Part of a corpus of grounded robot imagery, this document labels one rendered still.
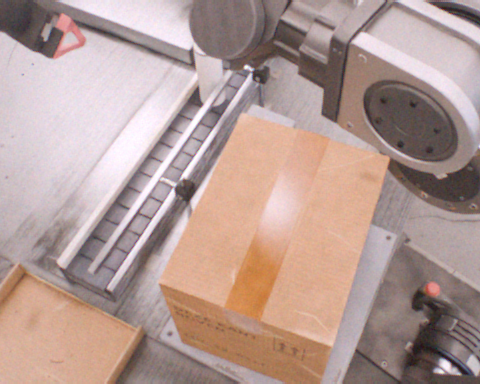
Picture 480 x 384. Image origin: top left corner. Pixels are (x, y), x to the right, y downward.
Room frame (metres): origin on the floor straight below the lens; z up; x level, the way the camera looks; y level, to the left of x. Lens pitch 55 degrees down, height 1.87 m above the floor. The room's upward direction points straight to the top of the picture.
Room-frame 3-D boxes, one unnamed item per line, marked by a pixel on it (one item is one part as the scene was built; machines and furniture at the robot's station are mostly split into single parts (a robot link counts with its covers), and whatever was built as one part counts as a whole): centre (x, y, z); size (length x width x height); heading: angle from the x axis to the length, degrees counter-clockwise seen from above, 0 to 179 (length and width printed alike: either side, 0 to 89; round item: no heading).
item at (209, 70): (0.80, 0.11, 0.98); 0.05 x 0.05 x 0.20
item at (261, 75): (0.81, 0.03, 0.91); 0.07 x 0.03 x 0.16; 64
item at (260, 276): (0.40, -0.02, 0.99); 0.30 x 0.24 x 0.27; 160
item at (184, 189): (0.54, 0.16, 0.91); 0.07 x 0.03 x 0.16; 64
